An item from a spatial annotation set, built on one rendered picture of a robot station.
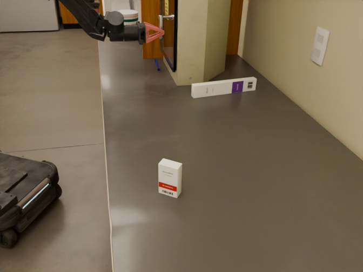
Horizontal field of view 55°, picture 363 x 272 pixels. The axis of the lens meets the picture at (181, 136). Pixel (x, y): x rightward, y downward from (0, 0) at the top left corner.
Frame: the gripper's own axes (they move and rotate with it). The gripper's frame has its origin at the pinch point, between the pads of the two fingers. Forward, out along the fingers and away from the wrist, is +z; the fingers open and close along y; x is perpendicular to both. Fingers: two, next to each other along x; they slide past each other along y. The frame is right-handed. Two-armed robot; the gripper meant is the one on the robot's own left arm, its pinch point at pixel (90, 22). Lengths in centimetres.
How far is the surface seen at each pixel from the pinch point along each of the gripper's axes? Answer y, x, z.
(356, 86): 76, -92, 1
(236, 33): 70, -8, 6
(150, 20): 27.6, -8.3, -1.9
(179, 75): 33, -45, 12
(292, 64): 76, -56, 6
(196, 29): 40, -45, -5
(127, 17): 19.2, 22.9, 2.5
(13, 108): -84, 151, 108
